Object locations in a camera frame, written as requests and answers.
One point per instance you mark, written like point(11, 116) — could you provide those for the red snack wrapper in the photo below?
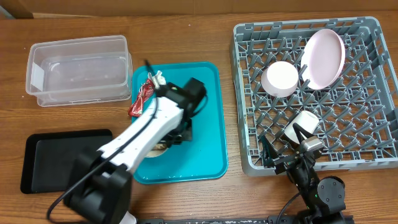
point(145, 92)

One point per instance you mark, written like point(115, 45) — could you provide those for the grey dishwasher rack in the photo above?
point(357, 113)

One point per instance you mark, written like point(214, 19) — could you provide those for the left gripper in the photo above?
point(186, 134)

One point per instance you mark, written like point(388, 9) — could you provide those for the grey bowl with rice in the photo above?
point(158, 150)

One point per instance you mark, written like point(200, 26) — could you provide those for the black plastic tray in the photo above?
point(49, 157)

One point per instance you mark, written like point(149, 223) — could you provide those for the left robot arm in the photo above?
point(101, 180)

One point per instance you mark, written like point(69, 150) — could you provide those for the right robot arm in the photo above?
point(324, 198)

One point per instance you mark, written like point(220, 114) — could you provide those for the white tissue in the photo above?
point(157, 79)

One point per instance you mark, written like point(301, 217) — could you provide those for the pink round plate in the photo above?
point(324, 57)

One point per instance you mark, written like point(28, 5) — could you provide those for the clear plastic bin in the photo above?
point(79, 71)

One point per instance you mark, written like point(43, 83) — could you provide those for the pink small bowl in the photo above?
point(280, 79)

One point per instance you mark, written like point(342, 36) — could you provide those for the teal serving tray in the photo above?
point(206, 155)

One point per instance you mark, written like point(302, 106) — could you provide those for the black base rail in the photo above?
point(217, 221)

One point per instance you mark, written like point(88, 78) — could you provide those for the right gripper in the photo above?
point(270, 154)

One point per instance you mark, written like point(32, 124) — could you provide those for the white paper cup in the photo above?
point(307, 120)

